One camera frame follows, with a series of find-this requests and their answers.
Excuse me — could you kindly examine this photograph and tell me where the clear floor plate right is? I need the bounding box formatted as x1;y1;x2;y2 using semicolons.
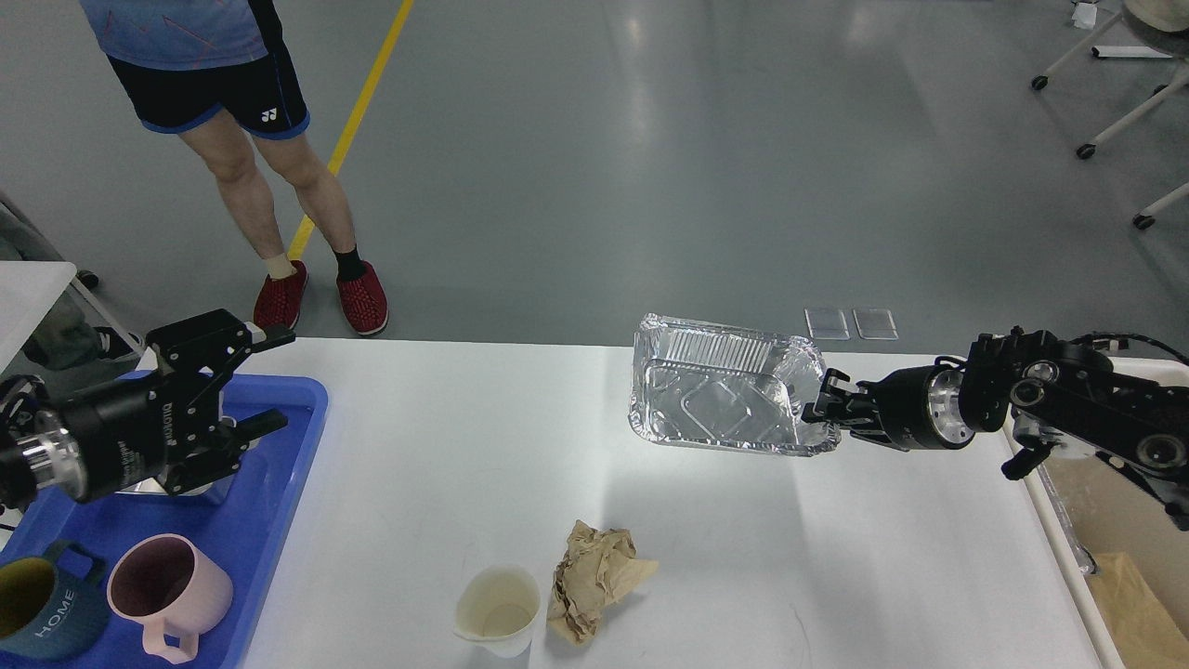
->
851;308;899;340

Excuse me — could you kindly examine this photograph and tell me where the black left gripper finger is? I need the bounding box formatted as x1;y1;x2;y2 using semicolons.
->
166;408;288;492
146;309;296;410

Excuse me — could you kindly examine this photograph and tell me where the pink plastic mug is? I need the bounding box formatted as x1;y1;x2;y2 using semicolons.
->
106;534;234;665

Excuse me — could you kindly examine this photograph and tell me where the clear floor plate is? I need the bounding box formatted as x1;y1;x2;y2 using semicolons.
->
804;308;851;340
851;308;899;340

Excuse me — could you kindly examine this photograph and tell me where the clear floor plate left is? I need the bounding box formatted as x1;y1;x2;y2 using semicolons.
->
804;308;851;340

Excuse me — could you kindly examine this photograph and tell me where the blue plastic bin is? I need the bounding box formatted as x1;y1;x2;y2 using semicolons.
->
4;374;331;668

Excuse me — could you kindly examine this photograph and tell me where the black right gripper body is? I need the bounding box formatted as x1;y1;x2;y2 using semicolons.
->
868;365;975;452

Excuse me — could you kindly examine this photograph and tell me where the square stainless steel tray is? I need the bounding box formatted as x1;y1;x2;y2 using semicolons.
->
115;465;239;505

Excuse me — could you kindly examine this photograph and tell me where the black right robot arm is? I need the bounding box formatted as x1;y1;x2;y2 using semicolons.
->
803;327;1188;531

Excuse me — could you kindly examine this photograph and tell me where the white wheeled chair base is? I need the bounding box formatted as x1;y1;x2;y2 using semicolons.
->
1007;1;1185;236

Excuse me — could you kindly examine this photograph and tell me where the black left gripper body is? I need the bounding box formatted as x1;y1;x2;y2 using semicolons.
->
27;378;187;503

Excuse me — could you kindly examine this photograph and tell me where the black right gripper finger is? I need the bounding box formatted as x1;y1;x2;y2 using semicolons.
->
818;414;908;453
803;370;879;425

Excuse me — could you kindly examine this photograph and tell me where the white paper cup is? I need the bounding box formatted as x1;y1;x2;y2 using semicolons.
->
453;564;546;658

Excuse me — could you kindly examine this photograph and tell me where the beige plastic bin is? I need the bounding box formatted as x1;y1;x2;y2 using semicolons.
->
983;356;1189;669

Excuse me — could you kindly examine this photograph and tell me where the white side table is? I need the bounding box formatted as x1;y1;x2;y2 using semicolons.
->
1;261;145;408

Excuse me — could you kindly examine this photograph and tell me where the aluminium foil tray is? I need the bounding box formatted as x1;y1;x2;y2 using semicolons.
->
628;313;839;457

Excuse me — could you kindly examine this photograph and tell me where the dark teal HOME mug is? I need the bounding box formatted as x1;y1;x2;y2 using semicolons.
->
1;541;111;661

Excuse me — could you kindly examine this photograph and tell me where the brown paper in bin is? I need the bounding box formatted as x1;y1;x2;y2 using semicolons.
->
1087;553;1188;668

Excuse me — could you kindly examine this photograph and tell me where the standing person in shorts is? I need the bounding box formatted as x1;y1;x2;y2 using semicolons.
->
81;1;390;337

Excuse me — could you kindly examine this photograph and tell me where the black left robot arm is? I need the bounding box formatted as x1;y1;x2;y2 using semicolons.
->
1;309;294;511

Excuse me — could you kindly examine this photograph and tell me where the crumpled brown paper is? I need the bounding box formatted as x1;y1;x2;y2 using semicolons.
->
546;519;660;648

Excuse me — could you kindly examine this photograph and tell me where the seated person at left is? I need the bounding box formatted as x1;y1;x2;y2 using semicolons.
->
1;196;144;370

